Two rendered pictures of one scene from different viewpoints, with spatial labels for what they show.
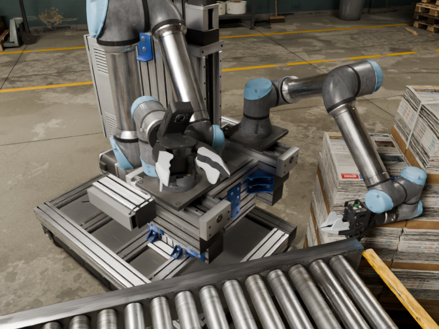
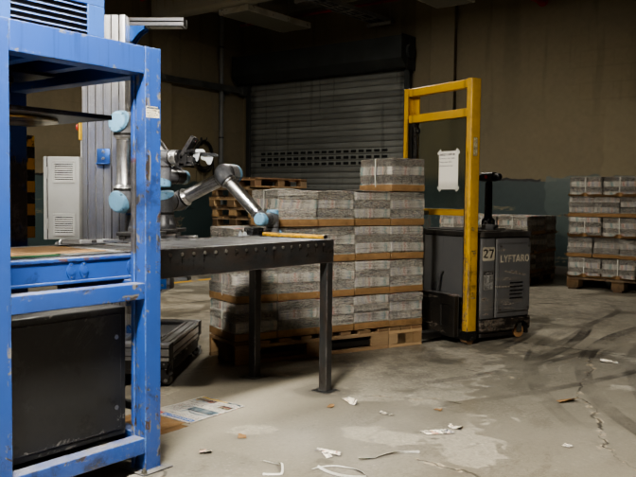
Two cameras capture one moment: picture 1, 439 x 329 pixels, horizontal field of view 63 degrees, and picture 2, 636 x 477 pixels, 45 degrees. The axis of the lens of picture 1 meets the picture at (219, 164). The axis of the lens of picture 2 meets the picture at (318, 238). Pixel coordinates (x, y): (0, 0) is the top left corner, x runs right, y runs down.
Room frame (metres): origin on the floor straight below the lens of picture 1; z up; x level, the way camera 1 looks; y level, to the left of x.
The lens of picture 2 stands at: (-2.92, 1.92, 1.02)
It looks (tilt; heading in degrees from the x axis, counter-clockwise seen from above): 3 degrees down; 323
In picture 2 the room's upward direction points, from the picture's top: 1 degrees clockwise
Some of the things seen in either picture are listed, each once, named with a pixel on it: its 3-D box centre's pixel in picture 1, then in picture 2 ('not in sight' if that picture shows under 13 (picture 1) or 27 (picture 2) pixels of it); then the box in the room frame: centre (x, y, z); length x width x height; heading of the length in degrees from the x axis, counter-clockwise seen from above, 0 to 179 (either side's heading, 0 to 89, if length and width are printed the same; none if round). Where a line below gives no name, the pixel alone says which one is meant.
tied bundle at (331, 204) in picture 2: not in sight; (320, 208); (1.20, -1.17, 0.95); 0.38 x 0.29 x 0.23; 175
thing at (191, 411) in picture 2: not in sight; (197, 408); (0.34, 0.19, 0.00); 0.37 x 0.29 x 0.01; 106
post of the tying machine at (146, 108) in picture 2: not in sight; (146, 261); (-0.26, 0.73, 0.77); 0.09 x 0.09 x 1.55; 16
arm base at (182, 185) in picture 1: (177, 168); not in sight; (1.07, 0.15, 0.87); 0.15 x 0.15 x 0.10
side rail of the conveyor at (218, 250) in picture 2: not in sight; (242, 256); (0.11, 0.08, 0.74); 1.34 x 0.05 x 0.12; 106
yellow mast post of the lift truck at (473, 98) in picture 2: not in sight; (469, 205); (0.79, -2.16, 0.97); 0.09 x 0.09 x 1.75; 85
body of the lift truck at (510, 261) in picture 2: not in sight; (473, 280); (1.09, -2.56, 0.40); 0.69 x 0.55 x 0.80; 175
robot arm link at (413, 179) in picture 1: (407, 186); (271, 219); (0.94, -0.61, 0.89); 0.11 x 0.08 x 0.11; 121
